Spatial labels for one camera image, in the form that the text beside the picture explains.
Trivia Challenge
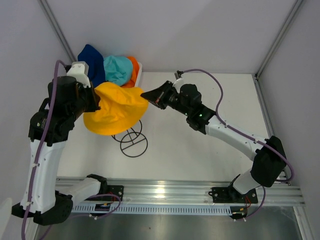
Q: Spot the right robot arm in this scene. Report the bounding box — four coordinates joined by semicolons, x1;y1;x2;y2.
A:
141;81;287;203

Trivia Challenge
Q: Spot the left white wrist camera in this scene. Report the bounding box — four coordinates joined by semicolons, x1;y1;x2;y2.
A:
66;61;91;88

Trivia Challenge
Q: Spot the teal bucket hat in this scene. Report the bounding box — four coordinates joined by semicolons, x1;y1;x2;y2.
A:
103;55;133;87

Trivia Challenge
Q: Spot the dark blue bucket hat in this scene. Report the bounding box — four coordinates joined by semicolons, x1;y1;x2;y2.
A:
77;44;106;88

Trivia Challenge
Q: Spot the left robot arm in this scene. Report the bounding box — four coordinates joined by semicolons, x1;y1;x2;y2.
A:
11;76;108;226

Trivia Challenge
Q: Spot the white plastic bin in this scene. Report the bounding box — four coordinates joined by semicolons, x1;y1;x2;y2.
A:
134;61;143;87

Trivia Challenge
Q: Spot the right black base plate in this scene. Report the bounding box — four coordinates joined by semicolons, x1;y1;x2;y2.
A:
208;186;258;204

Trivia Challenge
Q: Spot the right aluminium frame post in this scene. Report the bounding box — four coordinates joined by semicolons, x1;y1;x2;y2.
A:
254;0;306;81

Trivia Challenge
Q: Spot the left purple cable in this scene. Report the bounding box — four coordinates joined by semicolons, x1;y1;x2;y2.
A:
21;60;73;238

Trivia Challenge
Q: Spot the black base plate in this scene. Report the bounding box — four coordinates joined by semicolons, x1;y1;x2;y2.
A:
102;185;125;202
208;186;258;204

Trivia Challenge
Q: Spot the aluminium mounting rail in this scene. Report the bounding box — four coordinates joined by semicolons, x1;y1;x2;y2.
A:
55;176;306;206

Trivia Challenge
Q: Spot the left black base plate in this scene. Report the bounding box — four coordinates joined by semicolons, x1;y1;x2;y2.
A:
102;185;125;202

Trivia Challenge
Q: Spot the purple cable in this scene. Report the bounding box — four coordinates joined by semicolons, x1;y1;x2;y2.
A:
21;60;73;238
181;68;295;182

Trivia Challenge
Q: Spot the right aluminium table rail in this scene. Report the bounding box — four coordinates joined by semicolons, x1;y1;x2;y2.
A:
252;74;291;186

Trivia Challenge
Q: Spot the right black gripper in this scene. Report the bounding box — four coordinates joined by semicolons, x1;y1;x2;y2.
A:
141;81;191;117

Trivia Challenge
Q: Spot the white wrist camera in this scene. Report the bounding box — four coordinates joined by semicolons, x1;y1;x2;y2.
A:
66;61;91;88
173;70;184;89

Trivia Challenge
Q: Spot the yellow bucket hat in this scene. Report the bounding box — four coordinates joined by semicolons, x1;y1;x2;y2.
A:
83;82;149;136

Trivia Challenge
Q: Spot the orange bucket hat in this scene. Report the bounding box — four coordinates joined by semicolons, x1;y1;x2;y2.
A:
122;56;140;88

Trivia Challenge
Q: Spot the left aluminium frame post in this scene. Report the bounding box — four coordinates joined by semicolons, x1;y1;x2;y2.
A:
37;0;76;62

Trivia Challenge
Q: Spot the black wire hat stand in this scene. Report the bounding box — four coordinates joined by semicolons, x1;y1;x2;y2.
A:
111;120;149;158

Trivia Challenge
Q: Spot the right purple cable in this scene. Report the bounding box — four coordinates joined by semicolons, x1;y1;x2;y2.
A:
181;68;295;182

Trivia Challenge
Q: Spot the aluminium frame post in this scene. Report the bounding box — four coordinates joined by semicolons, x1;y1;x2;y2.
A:
254;0;306;81
37;0;76;62

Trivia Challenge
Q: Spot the white slotted cable duct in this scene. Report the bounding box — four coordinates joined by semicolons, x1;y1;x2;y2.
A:
72;203;232;216

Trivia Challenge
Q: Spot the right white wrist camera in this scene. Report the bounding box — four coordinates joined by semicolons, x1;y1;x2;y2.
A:
173;70;184;89

